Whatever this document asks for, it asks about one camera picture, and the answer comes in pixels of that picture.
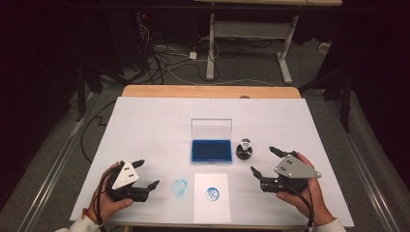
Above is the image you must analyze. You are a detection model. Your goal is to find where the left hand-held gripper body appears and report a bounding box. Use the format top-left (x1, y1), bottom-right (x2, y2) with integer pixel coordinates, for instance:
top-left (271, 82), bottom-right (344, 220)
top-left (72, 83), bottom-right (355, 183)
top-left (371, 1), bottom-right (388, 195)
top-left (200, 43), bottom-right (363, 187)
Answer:
top-left (105, 159), bottom-right (150, 203)

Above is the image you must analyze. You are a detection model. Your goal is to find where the long white floor cable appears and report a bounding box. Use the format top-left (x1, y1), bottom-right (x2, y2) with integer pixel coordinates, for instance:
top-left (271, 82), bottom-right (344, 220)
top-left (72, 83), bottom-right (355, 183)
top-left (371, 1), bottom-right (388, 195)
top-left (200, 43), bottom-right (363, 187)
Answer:
top-left (165, 67), bottom-right (278, 88)

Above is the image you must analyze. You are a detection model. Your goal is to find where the tangle of floor cables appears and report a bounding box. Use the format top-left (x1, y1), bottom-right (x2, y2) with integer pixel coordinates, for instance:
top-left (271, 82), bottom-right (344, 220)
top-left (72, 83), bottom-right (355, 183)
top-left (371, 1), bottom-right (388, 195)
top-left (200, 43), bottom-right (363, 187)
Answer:
top-left (138, 22), bottom-right (220, 85)

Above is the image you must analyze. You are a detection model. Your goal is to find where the metal floor rail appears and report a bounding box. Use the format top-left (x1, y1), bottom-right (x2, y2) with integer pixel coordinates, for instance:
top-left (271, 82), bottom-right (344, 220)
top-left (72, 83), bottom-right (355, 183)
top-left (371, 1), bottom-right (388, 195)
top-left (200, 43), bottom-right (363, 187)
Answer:
top-left (17, 93), bottom-right (101, 232)
top-left (325, 100), bottom-right (401, 232)

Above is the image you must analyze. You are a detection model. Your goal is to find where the black stand leg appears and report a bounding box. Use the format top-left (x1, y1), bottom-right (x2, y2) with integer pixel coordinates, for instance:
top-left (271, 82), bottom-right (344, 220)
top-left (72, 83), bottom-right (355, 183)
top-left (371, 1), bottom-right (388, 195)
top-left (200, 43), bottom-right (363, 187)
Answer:
top-left (340, 73), bottom-right (353, 133)
top-left (75, 64), bottom-right (88, 123)

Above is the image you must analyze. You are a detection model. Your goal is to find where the small white paper sheet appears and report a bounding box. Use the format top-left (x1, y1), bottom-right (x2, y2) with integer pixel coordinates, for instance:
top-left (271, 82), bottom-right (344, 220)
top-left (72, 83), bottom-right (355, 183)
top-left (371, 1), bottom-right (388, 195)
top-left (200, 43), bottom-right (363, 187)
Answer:
top-left (192, 172), bottom-right (232, 224)

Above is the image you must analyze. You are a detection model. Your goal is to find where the person's right hand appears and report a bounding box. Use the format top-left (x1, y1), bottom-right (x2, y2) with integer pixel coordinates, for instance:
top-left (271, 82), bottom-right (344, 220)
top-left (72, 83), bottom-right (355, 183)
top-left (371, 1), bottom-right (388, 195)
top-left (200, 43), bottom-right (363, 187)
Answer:
top-left (276, 152), bottom-right (337, 227)

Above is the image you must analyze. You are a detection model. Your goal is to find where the left hand-held gripper black cable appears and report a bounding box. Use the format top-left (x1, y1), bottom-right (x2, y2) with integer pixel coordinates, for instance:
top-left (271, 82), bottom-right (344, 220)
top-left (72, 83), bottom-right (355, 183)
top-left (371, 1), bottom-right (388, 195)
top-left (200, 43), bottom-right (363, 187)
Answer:
top-left (94, 162), bottom-right (124, 232)

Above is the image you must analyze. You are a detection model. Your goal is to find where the blue ink pad clear case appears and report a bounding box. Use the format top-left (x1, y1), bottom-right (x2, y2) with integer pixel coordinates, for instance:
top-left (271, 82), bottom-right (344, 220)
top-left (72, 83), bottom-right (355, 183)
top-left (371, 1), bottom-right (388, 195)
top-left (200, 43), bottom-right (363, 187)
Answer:
top-left (190, 118), bottom-right (234, 164)

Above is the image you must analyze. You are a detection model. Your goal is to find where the person's left hand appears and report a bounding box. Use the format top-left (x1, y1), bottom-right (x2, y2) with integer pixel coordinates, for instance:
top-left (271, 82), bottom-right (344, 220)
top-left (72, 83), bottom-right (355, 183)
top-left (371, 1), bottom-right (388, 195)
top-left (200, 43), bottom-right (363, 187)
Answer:
top-left (85, 161), bottom-right (135, 224)

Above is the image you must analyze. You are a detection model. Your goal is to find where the small white floor box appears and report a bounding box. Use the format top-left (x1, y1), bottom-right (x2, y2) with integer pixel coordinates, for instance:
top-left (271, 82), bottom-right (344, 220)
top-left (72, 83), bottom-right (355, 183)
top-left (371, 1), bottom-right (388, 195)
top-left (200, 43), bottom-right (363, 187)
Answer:
top-left (318, 42), bottom-right (333, 55)

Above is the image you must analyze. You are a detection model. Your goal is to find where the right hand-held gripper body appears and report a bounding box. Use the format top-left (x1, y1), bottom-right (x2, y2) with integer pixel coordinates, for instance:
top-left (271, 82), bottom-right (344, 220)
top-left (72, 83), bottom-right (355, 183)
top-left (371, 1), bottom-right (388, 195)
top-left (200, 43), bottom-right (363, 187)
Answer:
top-left (259, 150), bottom-right (323, 195)

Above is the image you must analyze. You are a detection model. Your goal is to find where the large white table cover sheet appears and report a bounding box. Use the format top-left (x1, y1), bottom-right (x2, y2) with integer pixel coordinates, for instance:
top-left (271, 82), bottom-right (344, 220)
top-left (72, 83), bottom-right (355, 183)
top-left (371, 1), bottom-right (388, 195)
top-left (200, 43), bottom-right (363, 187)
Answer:
top-left (69, 96), bottom-right (356, 229)

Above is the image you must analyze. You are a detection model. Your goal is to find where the black stamp with clear handle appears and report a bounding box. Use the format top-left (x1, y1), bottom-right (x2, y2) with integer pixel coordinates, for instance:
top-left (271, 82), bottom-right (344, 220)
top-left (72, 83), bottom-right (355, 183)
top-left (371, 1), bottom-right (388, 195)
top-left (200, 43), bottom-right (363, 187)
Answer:
top-left (235, 137), bottom-right (253, 160)

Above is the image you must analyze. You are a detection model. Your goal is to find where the right hand-held gripper black cable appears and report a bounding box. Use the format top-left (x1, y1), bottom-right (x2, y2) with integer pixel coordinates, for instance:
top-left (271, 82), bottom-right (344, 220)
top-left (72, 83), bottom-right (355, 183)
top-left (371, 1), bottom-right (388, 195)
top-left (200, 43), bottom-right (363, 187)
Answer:
top-left (283, 183), bottom-right (315, 232)

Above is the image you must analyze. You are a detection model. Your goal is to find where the red wrist bracelet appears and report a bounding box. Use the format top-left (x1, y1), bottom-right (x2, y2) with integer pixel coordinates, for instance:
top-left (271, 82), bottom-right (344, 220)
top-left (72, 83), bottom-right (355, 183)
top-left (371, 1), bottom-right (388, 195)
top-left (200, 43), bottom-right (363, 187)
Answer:
top-left (81, 206), bottom-right (99, 222)

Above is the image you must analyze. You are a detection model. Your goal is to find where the white metal desk frame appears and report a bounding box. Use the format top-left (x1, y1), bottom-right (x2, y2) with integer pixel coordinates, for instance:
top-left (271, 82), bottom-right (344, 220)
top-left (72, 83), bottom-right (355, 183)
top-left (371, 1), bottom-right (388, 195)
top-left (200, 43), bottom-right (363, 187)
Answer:
top-left (192, 0), bottom-right (343, 85)

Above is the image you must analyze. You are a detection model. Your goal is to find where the black floor cable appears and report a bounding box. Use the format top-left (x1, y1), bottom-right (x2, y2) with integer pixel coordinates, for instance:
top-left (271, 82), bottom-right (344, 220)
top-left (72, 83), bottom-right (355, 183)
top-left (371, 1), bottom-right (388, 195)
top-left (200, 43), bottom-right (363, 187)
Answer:
top-left (79, 100), bottom-right (117, 163)

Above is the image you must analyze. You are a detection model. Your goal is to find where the hand-held gripper black cable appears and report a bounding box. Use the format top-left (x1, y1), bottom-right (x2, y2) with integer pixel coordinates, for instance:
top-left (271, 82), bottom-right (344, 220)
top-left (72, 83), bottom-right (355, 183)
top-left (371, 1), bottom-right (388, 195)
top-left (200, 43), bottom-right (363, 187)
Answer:
top-left (94, 162), bottom-right (124, 232)
top-left (283, 183), bottom-right (315, 232)

